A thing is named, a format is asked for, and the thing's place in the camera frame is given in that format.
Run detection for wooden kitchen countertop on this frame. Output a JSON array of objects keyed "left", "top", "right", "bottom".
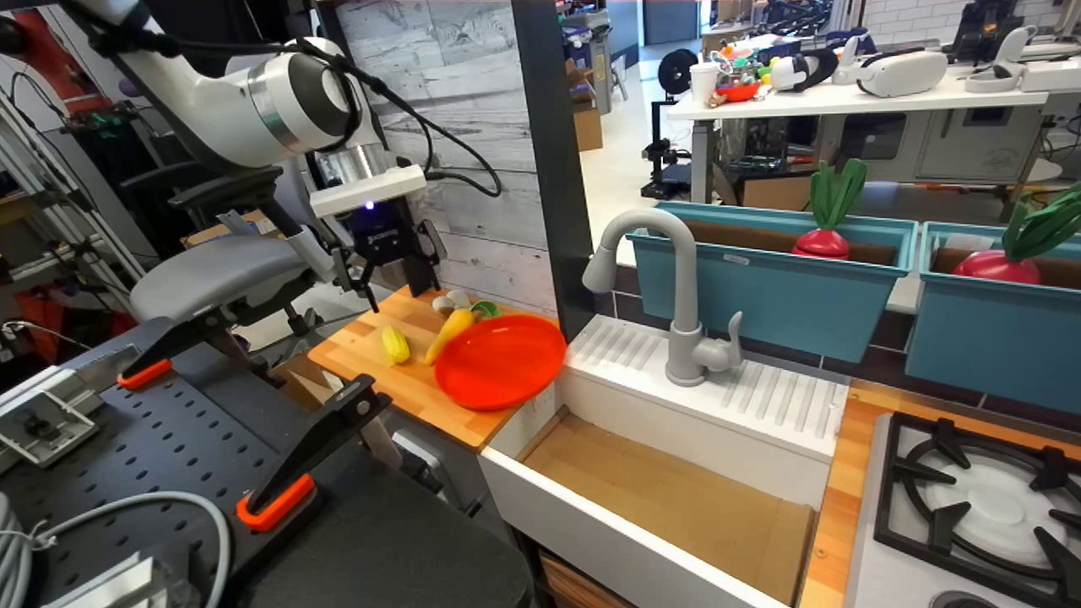
[{"left": 303, "top": 283, "right": 1081, "bottom": 608}]

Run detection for white background table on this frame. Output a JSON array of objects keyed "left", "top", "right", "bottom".
[{"left": 673, "top": 76, "right": 1051, "bottom": 204}]

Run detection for grey square bracket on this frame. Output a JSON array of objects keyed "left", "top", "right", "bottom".
[{"left": 0, "top": 385, "right": 101, "bottom": 468}]

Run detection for white toy sink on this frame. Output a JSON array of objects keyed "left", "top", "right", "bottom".
[{"left": 476, "top": 310, "right": 854, "bottom": 608}]

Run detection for red plastic plate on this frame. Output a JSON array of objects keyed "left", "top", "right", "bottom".
[{"left": 432, "top": 310, "right": 572, "bottom": 416}]

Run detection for orange toy carrot green top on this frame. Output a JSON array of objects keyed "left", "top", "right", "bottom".
[{"left": 424, "top": 298, "right": 503, "bottom": 368}]

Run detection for grey office chair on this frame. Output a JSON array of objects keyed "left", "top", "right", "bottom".
[{"left": 125, "top": 166, "right": 365, "bottom": 332}]

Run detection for toy stove black grates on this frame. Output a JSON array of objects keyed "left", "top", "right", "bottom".
[{"left": 847, "top": 408, "right": 1081, "bottom": 608}]

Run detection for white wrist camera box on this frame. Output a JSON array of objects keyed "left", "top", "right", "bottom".
[{"left": 303, "top": 157, "right": 432, "bottom": 220}]

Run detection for grey cable loop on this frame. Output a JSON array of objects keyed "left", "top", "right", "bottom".
[{"left": 0, "top": 487, "right": 235, "bottom": 608}]

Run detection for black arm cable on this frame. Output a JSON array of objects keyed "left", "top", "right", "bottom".
[{"left": 292, "top": 35, "right": 508, "bottom": 200}]

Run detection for teal planter box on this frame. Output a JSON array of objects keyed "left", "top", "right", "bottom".
[
  {"left": 625, "top": 200, "right": 922, "bottom": 365},
  {"left": 903, "top": 217, "right": 1081, "bottom": 418}
]

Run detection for white VR headset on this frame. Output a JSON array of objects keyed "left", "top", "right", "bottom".
[{"left": 852, "top": 42, "right": 953, "bottom": 100}]

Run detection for black perforated table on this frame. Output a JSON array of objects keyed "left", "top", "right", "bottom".
[{"left": 0, "top": 333, "right": 539, "bottom": 608}]

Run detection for black vertical pillar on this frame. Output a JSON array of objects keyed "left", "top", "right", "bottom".
[{"left": 508, "top": 0, "right": 599, "bottom": 342}]

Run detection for colourful toy pile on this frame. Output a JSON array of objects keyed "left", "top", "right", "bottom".
[{"left": 706, "top": 42, "right": 790, "bottom": 111}]

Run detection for grey toy faucet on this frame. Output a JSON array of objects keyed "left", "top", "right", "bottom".
[{"left": 577, "top": 204, "right": 746, "bottom": 388}]

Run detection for black clamp orange handle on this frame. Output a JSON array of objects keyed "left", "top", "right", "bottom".
[
  {"left": 235, "top": 371, "right": 396, "bottom": 538},
  {"left": 111, "top": 308, "right": 229, "bottom": 396}
]

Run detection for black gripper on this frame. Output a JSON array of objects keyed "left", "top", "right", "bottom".
[{"left": 330, "top": 200, "right": 445, "bottom": 315}]

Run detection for red toy radish green leaves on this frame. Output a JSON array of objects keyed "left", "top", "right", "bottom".
[
  {"left": 788, "top": 154, "right": 871, "bottom": 261},
  {"left": 953, "top": 181, "right": 1081, "bottom": 288}
]

